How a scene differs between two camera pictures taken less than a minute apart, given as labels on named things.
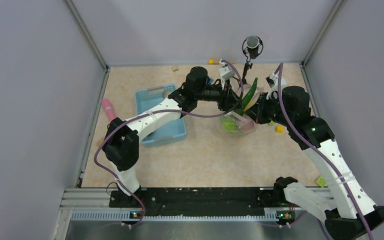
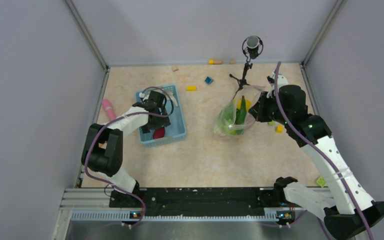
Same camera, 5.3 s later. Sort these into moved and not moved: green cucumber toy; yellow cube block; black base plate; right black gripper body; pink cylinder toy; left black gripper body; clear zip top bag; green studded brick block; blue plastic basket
Moved: left black gripper body; green cucumber toy; clear zip top bag
Not moved: yellow cube block; black base plate; green studded brick block; blue plastic basket; pink cylinder toy; right black gripper body
